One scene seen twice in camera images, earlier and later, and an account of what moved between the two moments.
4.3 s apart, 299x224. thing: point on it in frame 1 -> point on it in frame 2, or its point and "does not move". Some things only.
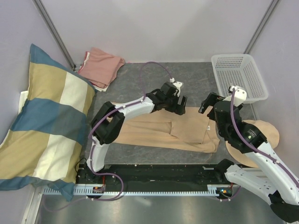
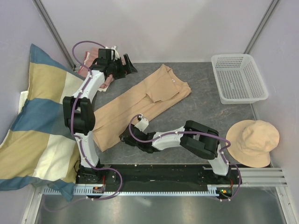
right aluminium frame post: (273, 6) does not move
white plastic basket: (240, 70) does not move
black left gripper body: (171, 104) -> (117, 70)
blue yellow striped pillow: (44, 145) does not move
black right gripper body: (212, 116) -> (127, 142)
